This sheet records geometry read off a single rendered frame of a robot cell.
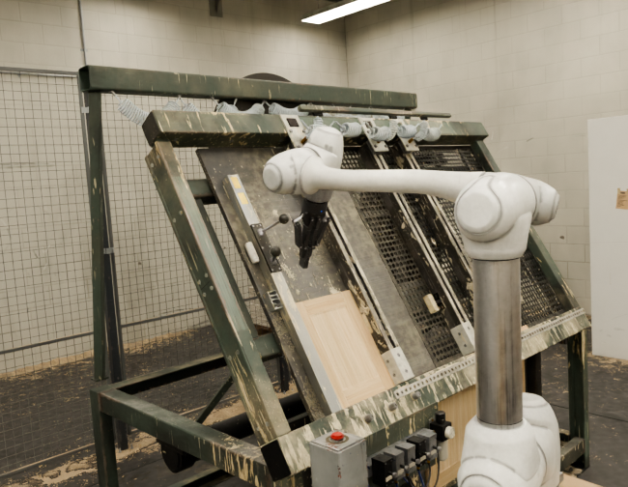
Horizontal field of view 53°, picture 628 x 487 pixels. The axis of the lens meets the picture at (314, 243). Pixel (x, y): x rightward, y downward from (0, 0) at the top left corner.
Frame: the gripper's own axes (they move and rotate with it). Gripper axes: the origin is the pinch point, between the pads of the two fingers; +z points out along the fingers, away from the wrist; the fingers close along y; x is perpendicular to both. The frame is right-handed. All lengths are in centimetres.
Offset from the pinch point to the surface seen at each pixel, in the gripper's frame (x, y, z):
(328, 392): 13, -11, 48
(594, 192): -135, -393, 80
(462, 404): 1, -107, 99
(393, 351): 5, -46, 46
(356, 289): -19, -42, 33
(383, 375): 8, -40, 54
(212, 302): -19.8, 19.6, 26.3
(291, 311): -12.3, -7.8, 31.1
